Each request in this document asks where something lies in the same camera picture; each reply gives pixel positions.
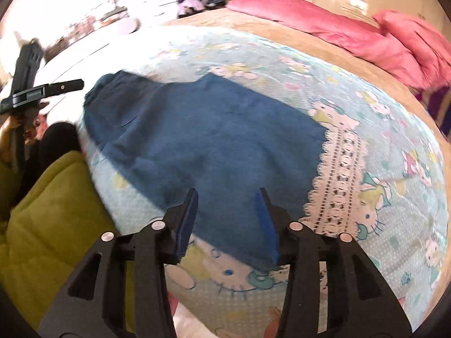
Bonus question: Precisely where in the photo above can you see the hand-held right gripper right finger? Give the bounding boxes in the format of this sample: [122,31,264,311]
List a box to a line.
[255,188,412,338]

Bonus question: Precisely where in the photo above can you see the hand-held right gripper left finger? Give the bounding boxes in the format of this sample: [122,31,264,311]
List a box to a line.
[38,188,198,338]

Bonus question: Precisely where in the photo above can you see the pink quilt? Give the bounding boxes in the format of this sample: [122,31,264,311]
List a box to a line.
[225,0,427,88]

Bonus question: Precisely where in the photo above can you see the beige bed blanket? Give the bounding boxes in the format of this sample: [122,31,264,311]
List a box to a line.
[162,9,445,138]

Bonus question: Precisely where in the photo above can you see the white desk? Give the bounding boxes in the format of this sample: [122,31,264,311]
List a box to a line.
[35,17,142,74]

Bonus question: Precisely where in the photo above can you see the pile of clothes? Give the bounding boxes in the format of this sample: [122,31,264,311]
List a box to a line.
[178,0,226,18]

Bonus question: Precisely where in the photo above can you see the dark cloth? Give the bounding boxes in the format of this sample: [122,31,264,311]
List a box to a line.
[21,123,81,201]

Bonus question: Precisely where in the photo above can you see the cartoon printed blanket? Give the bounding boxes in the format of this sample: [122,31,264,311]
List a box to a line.
[35,25,448,338]

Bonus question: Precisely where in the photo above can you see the blue pants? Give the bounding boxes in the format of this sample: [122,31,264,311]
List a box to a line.
[82,71,326,272]

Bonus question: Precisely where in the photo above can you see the white drawer unit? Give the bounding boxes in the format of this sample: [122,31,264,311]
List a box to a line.
[125,0,178,25]

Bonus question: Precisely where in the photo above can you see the striped cloth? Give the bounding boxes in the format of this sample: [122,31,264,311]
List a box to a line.
[416,86,451,131]

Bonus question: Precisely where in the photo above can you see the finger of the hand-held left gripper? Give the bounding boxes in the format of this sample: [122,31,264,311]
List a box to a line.
[47,79,85,95]

